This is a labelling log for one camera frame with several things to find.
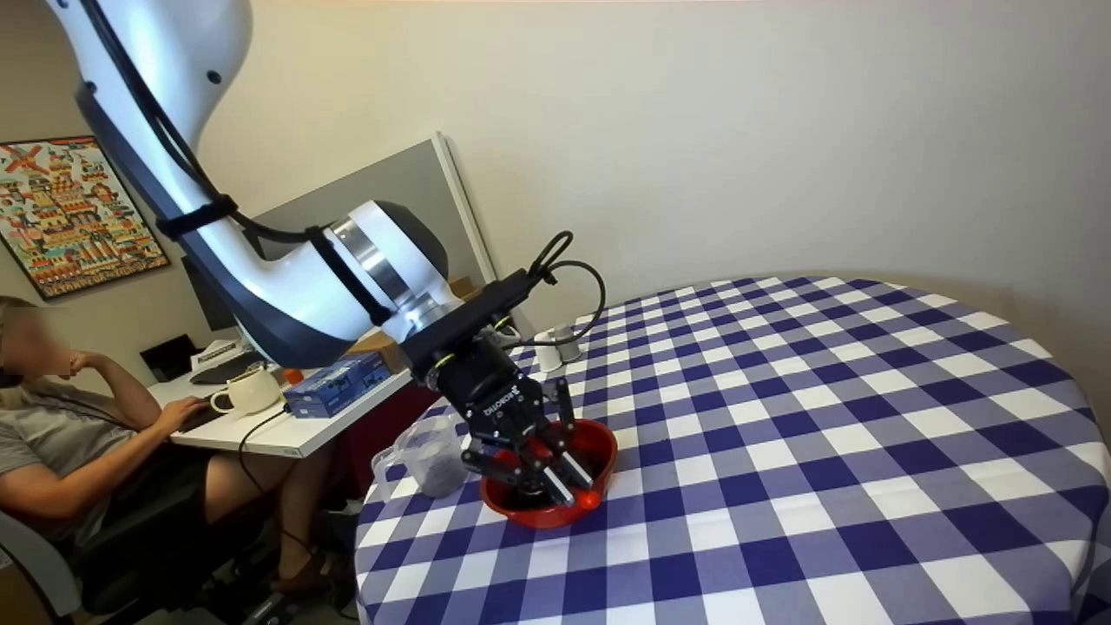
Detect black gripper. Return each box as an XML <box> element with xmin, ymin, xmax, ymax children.
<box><xmin>433</xmin><ymin>338</ymin><xmax>593</xmax><ymax>509</ymax></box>

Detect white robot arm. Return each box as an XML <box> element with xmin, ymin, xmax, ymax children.
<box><xmin>45</xmin><ymin>0</ymin><xmax>593</xmax><ymax>508</ymax></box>

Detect red plastic bowl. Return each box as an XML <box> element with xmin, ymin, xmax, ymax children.
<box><xmin>479</xmin><ymin>419</ymin><xmax>617</xmax><ymax>532</ymax></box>

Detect clear plastic measuring cup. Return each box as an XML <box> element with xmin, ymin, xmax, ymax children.
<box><xmin>371</xmin><ymin>414</ymin><xmax>469</xmax><ymax>499</ymax></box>

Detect blue white checkered tablecloth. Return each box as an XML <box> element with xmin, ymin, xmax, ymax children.
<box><xmin>353</xmin><ymin>277</ymin><xmax>1108</xmax><ymax>625</ymax></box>

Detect blue box on desk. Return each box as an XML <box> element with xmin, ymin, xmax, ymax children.
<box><xmin>284</xmin><ymin>357</ymin><xmax>390</xmax><ymax>417</ymax></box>

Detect white office desk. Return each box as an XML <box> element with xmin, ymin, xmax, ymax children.
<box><xmin>174</xmin><ymin>373</ymin><xmax>409</xmax><ymax>457</ymax></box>

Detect white mug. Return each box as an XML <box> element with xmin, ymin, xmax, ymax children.
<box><xmin>210</xmin><ymin>368</ymin><xmax>281</xmax><ymax>417</ymax></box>

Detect seated person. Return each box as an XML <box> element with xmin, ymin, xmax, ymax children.
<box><xmin>0</xmin><ymin>294</ymin><xmax>329</xmax><ymax>597</ymax></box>

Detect colourful framed picture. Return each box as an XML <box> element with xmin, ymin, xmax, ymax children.
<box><xmin>0</xmin><ymin>135</ymin><xmax>169</xmax><ymax>297</ymax></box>

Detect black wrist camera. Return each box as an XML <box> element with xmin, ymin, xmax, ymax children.
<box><xmin>404</xmin><ymin>228</ymin><xmax>572</xmax><ymax>368</ymax></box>

